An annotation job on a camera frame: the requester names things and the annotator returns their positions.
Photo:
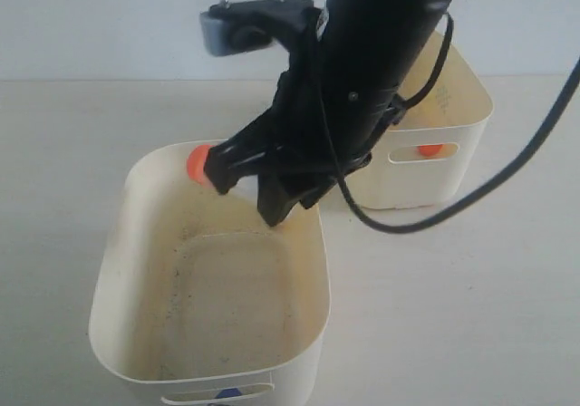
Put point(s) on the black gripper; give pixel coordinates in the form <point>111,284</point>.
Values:
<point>331,105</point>

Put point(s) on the orange-capped clear tube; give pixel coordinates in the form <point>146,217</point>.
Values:
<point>199,163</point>
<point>436,151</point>

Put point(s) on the blue-capped clear tube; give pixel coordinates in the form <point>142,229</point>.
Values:
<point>229,393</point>

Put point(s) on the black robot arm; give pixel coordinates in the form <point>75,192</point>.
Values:
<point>421,17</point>

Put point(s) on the large cream plastic bin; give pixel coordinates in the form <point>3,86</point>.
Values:
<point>197,294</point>

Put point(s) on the small cream plastic bin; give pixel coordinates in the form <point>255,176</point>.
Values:
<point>456,110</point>

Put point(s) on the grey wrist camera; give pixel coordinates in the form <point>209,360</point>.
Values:
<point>244,27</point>

